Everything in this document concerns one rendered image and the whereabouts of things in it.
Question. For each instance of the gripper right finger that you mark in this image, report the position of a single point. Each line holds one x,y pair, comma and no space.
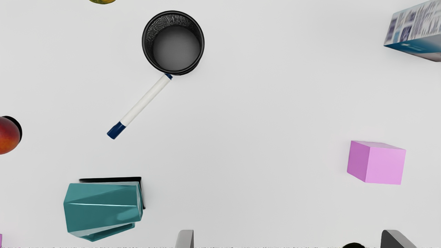
396,240

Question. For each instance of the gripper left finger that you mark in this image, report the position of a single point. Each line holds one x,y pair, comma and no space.
186,240

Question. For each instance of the teal faceted mug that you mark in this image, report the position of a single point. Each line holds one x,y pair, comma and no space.
101,210

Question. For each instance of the pink cube block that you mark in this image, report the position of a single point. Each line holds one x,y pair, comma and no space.
377,162

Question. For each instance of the white pen with blue cap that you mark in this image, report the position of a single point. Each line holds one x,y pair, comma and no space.
139,106

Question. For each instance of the black mesh pen holder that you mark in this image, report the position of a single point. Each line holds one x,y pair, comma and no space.
173,43

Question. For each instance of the red orange round fruit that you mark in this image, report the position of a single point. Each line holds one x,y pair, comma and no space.
8,135

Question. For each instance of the printed blue white carton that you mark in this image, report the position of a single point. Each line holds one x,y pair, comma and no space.
417,32

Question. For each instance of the yellow green fruit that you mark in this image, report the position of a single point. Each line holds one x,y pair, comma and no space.
102,1

